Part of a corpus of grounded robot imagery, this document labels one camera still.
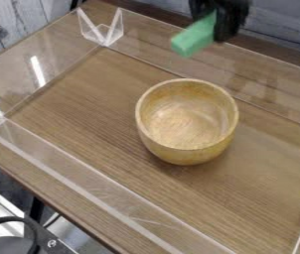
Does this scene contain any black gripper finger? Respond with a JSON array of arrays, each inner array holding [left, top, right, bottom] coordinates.
[[190, 6, 214, 21], [214, 7, 249, 43]]

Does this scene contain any clear acrylic tray enclosure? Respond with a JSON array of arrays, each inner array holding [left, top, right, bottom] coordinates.
[[0, 1, 300, 254]]

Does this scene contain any black cable loop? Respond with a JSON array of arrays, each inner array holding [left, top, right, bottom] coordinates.
[[0, 215, 42, 254]]

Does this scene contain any brown wooden bowl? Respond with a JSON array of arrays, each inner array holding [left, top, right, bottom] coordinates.
[[134, 78, 238, 166]]

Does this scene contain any green rectangular block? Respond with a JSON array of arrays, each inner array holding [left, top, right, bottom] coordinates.
[[171, 11, 217, 58]]

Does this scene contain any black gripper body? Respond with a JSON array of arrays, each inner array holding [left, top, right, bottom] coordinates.
[[189, 0, 249, 12]]

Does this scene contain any black metal base plate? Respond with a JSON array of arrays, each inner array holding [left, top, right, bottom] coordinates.
[[0, 224, 79, 254]]

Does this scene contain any black table leg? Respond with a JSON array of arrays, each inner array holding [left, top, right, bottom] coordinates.
[[30, 197, 46, 223]]

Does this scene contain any clear acrylic corner bracket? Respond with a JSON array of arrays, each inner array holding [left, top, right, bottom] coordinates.
[[76, 8, 123, 48]]

